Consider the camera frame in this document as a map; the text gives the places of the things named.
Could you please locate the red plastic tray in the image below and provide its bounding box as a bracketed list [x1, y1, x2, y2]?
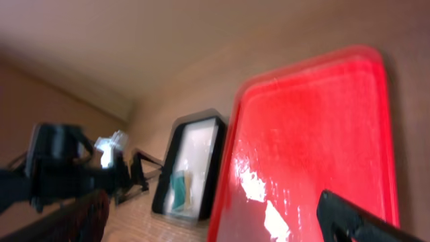
[208, 46, 400, 241]

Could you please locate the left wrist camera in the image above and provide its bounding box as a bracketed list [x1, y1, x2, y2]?
[24, 123, 128, 178]

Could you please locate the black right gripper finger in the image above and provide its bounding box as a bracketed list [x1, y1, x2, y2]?
[316, 190, 423, 242]

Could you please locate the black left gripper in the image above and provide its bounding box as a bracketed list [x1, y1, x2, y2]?
[113, 149, 164, 205]

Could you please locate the black rectangular water tray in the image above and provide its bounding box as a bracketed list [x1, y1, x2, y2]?
[151, 108, 228, 222]

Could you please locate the teal sponge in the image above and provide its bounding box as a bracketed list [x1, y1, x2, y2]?
[170, 170, 192, 212]

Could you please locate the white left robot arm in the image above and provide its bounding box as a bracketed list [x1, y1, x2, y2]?
[1, 151, 163, 241]

